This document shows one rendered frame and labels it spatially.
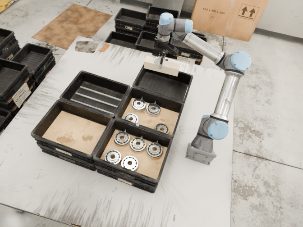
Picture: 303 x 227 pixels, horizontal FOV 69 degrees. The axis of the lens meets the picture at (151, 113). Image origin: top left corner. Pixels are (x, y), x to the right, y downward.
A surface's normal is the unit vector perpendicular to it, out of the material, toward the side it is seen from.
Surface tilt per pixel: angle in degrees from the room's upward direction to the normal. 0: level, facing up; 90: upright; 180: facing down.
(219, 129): 49
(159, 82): 0
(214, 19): 75
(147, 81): 0
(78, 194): 0
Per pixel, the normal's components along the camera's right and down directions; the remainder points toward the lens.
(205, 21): -0.19, 0.57
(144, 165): 0.10, -0.59
